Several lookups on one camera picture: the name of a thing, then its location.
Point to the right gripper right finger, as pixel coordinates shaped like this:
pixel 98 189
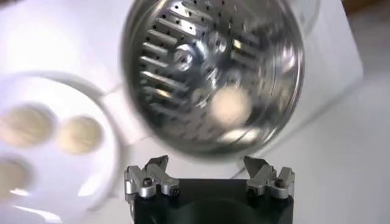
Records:
pixel 265 179

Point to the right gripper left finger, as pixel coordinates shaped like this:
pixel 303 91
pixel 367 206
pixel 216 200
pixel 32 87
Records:
pixel 152 179

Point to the white steamed baozi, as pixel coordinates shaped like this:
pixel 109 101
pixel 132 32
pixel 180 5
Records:
pixel 9 179
pixel 80 134
pixel 231 105
pixel 26 124

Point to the perforated steel steamer basket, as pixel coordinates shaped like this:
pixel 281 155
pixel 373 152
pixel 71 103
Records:
pixel 189 61

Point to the white round plate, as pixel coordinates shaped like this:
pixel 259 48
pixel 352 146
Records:
pixel 61 182

